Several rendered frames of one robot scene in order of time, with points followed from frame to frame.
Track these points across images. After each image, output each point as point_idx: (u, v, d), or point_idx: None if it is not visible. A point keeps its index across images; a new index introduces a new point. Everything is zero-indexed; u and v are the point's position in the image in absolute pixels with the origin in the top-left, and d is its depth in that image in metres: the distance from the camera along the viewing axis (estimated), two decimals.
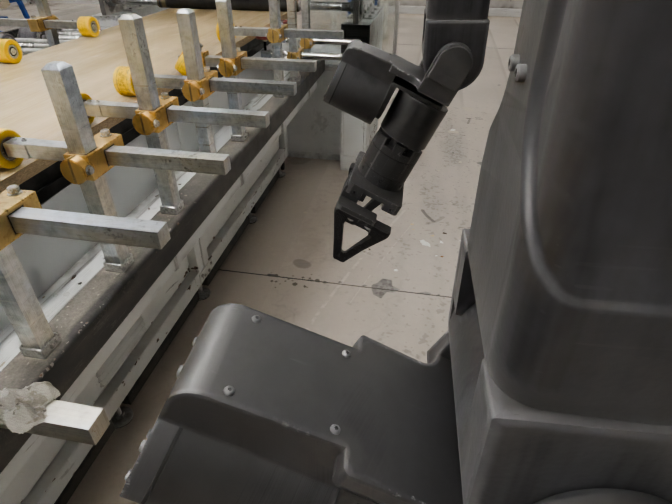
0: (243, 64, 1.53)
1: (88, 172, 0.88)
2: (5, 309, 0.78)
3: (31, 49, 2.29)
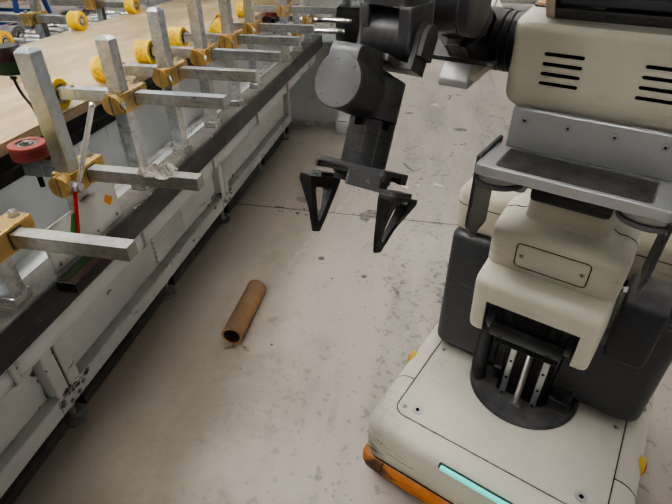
0: (260, 28, 2.05)
1: (170, 78, 1.39)
2: (126, 154, 1.29)
3: None
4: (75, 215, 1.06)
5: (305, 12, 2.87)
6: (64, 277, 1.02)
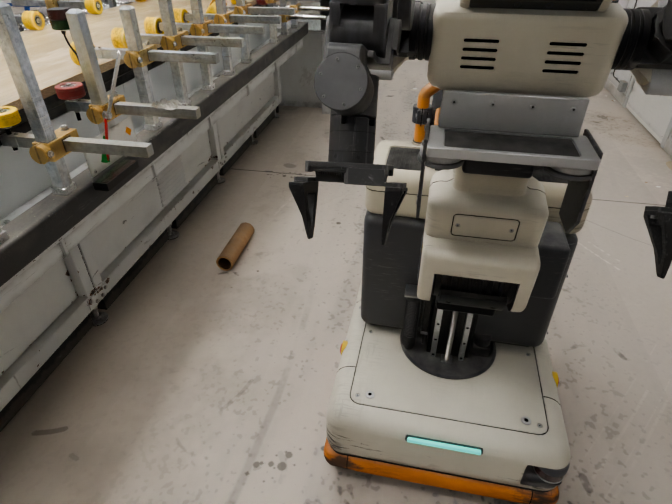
0: (249, 11, 2.42)
1: (174, 44, 1.77)
2: (141, 100, 1.67)
3: None
4: (105, 137, 1.44)
5: (292, 1, 3.24)
6: (98, 179, 1.39)
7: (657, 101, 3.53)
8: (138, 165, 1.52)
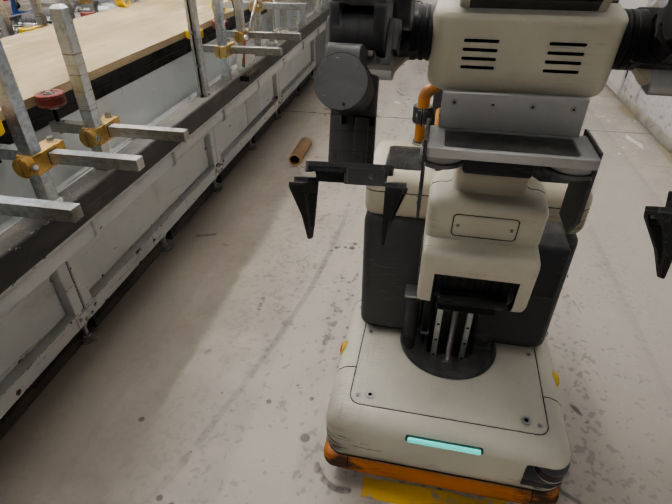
0: None
1: (272, 1, 2.70)
2: None
3: None
4: None
5: None
6: (243, 75, 2.33)
7: None
8: (260, 71, 2.46)
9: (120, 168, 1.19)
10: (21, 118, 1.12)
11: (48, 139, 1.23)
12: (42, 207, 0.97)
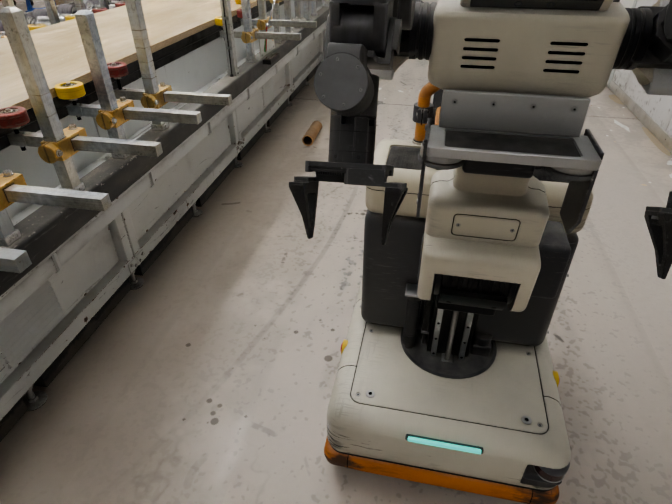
0: None
1: None
2: None
3: None
4: None
5: None
6: (265, 58, 2.60)
7: None
8: (279, 56, 2.73)
9: (182, 122, 1.45)
10: (105, 79, 1.39)
11: (121, 99, 1.50)
12: (132, 144, 1.24)
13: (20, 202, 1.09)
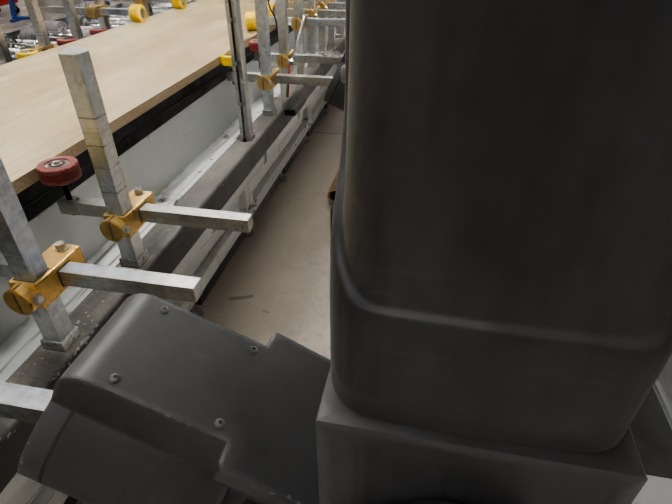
0: None
1: (315, 15, 2.30)
2: None
3: None
4: None
5: None
6: (287, 107, 1.93)
7: None
8: (305, 101, 2.05)
9: (167, 297, 0.78)
10: (17, 231, 0.72)
11: (57, 247, 0.83)
12: None
13: None
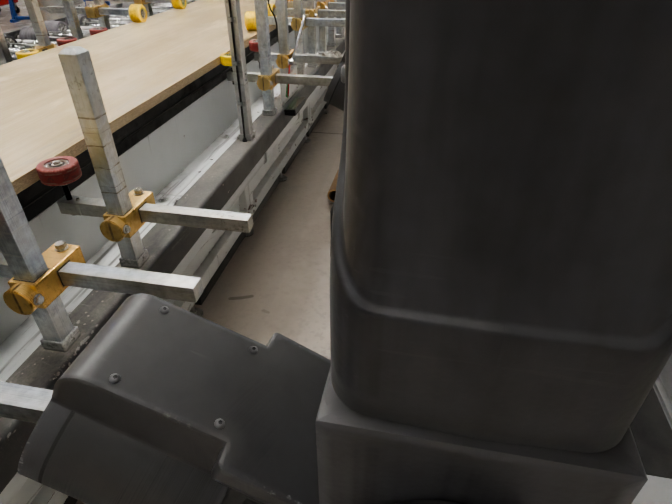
0: None
1: (315, 15, 2.30)
2: None
3: None
4: None
5: None
6: (287, 107, 1.93)
7: None
8: (305, 101, 2.05)
9: (167, 297, 0.78)
10: (17, 231, 0.72)
11: (57, 247, 0.83)
12: None
13: None
